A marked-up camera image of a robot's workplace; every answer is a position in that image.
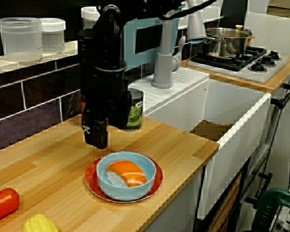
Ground dark flat panel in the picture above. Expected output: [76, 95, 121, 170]
[219, 0, 248, 29]

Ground white toy sink unit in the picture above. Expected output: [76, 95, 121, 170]
[129, 66, 273, 220]

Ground grey toy faucet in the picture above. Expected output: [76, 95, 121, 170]
[151, 0, 207, 89]

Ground clear plastic container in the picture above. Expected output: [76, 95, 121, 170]
[0, 17, 43, 62]

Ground orange carrot toy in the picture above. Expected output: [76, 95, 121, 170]
[0, 188, 20, 225]

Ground light blue bowl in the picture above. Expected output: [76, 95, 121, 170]
[96, 151, 157, 202]

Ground salmon sushi toy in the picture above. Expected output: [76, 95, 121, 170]
[105, 159, 147, 188]

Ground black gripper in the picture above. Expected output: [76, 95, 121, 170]
[80, 69, 132, 150]

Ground black stove knob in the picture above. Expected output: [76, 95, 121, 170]
[265, 50, 281, 61]
[248, 63, 267, 73]
[255, 57, 276, 67]

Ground white lidded storage jar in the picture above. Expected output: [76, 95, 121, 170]
[81, 6, 102, 31]

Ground grey toy stove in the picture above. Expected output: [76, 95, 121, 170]
[187, 45, 290, 85]

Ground green toy can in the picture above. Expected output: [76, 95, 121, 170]
[124, 88, 145, 132]

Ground black oven handle bar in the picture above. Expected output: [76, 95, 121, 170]
[270, 83, 290, 109]

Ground black cabinet handle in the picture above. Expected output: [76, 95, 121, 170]
[245, 173, 273, 208]

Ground green clamp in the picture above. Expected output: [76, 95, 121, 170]
[251, 188, 290, 232]

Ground black burner grate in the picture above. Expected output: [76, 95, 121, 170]
[192, 45, 266, 72]

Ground yellow corn toy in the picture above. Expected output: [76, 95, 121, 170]
[22, 213, 59, 232]

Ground steel pot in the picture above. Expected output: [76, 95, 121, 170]
[203, 24, 254, 59]

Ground red plate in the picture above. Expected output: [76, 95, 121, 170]
[85, 154, 164, 203]

